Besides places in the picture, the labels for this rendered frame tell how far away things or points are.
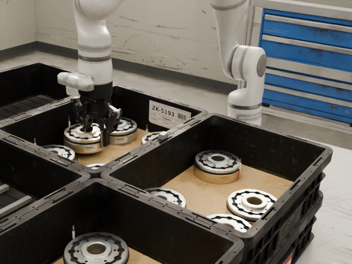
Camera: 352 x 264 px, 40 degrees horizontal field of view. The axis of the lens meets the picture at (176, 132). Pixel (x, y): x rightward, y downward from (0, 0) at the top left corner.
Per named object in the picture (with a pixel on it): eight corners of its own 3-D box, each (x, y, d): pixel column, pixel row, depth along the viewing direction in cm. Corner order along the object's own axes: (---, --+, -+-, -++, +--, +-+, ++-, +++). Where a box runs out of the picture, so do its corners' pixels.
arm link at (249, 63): (271, 44, 128) (267, 106, 135) (238, 40, 133) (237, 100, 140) (255, 52, 121) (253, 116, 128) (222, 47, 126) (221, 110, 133)
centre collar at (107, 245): (97, 238, 81) (97, 234, 80) (118, 250, 78) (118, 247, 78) (74, 252, 77) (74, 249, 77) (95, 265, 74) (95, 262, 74)
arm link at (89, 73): (55, 83, 103) (53, 54, 100) (91, 71, 112) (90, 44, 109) (87, 93, 98) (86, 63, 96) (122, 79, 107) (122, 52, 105)
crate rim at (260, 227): (246, 254, 72) (249, 241, 71) (95, 187, 86) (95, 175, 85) (333, 158, 102) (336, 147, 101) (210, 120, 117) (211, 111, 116)
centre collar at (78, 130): (86, 125, 117) (85, 123, 116) (101, 131, 114) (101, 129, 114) (70, 132, 113) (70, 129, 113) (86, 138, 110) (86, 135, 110)
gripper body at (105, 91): (121, 76, 107) (121, 116, 111) (92, 68, 111) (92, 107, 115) (98, 85, 101) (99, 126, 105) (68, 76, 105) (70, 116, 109)
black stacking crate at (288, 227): (239, 303, 76) (248, 243, 71) (97, 231, 90) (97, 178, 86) (324, 197, 106) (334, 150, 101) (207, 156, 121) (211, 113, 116)
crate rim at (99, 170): (115, 91, 132) (115, 83, 131) (210, 120, 117) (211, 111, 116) (-12, 139, 101) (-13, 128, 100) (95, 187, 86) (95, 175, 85)
